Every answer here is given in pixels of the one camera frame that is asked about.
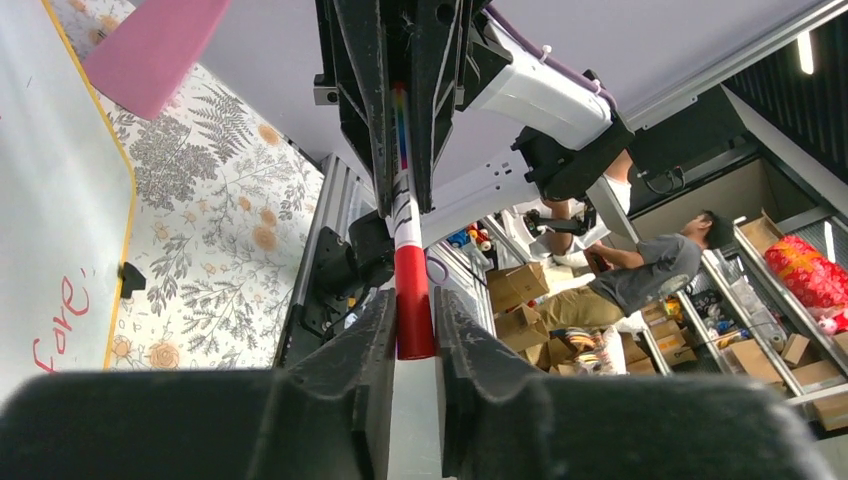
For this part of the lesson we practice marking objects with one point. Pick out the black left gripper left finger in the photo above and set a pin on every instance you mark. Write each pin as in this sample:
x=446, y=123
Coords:
x=326, y=417

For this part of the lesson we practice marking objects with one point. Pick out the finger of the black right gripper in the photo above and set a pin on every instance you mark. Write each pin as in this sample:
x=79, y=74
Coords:
x=363, y=34
x=437, y=40

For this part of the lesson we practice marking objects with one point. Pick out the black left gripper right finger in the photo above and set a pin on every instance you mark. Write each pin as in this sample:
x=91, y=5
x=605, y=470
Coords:
x=503, y=418

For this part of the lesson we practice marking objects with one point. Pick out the red marker cap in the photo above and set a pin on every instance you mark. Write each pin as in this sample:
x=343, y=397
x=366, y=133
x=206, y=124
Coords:
x=415, y=338

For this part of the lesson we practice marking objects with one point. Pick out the white red whiteboard marker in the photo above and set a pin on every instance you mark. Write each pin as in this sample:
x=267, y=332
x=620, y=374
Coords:
x=405, y=213

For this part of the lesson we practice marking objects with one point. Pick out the yellow framed whiteboard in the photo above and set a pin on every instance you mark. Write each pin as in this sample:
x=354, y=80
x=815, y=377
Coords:
x=67, y=202

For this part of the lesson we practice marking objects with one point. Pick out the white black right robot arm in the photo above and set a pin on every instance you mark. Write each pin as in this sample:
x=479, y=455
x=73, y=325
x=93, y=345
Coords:
x=398, y=71

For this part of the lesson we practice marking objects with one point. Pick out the pink wedge block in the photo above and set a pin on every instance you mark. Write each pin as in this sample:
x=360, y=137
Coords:
x=142, y=64

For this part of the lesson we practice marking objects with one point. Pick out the person in grey shirt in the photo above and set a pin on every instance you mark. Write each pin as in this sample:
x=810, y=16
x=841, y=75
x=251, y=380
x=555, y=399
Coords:
x=657, y=268

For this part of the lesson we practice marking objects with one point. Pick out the floral patterned table mat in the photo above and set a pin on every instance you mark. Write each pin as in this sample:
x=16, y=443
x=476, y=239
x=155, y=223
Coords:
x=223, y=211

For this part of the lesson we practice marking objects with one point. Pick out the red patterned bag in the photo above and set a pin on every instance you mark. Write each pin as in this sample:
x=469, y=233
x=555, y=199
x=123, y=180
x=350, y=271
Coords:
x=816, y=281

